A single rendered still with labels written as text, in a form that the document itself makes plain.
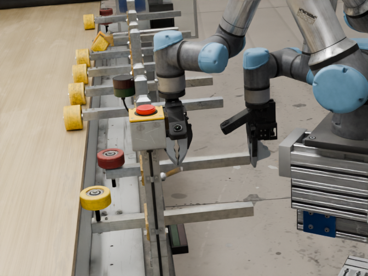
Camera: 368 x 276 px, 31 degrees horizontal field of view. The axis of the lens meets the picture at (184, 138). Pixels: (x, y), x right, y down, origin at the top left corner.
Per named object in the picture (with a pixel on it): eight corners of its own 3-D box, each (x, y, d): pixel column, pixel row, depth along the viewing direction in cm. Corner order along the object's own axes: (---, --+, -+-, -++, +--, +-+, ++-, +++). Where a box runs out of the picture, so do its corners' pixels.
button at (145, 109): (155, 110, 138) (154, 103, 137) (156, 117, 134) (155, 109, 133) (136, 113, 137) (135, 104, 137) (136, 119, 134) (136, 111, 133)
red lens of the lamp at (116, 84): (134, 81, 189) (133, 73, 188) (134, 87, 183) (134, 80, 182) (113, 83, 188) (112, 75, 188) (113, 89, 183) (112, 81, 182)
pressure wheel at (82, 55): (89, 64, 283) (91, 68, 291) (87, 46, 284) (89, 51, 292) (75, 65, 283) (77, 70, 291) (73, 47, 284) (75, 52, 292)
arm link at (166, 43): (174, 37, 165) (145, 35, 169) (178, 80, 169) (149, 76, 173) (190, 30, 171) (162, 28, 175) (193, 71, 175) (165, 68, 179)
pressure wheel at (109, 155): (127, 179, 205) (123, 145, 201) (127, 190, 198) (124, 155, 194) (101, 182, 205) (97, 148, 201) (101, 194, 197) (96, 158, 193)
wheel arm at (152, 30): (178, 32, 391) (178, 24, 389) (179, 33, 388) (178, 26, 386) (104, 38, 388) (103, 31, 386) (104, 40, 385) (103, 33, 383)
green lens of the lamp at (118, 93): (135, 89, 190) (134, 82, 189) (136, 96, 184) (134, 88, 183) (114, 91, 189) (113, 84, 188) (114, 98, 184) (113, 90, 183)
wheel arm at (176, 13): (180, 15, 362) (180, 8, 361) (181, 16, 359) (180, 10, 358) (88, 23, 359) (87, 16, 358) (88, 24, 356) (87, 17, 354)
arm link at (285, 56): (314, 76, 195) (285, 84, 190) (288, 68, 204) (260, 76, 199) (314, 50, 192) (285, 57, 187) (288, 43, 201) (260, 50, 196)
